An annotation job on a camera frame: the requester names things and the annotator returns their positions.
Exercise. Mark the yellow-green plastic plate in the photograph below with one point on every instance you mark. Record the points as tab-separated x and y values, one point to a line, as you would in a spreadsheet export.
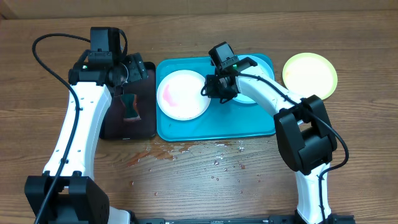
310	74

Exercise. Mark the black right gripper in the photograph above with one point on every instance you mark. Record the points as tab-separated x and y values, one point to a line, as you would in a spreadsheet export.
214	83

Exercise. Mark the teal plastic serving tray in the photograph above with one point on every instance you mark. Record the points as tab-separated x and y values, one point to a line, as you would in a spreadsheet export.
233	119

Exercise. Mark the black rectangular tray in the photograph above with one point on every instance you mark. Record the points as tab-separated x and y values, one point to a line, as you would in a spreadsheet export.
115	127

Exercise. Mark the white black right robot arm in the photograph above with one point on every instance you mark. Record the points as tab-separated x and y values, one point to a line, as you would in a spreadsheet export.
305	137

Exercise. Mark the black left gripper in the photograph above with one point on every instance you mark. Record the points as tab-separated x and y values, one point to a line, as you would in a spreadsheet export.
137	68

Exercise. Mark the white plastic plate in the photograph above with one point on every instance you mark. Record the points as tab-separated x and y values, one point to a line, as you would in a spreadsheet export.
179	95

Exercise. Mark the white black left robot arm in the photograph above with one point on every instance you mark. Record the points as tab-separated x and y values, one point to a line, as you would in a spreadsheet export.
66	191

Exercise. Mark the light blue plastic plate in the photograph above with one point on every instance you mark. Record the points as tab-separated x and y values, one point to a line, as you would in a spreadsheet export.
262	69

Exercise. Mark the green pink sponge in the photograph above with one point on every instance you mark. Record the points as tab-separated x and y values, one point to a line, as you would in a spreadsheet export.
131	113

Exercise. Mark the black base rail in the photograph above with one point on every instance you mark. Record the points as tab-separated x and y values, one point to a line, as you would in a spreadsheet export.
273	219

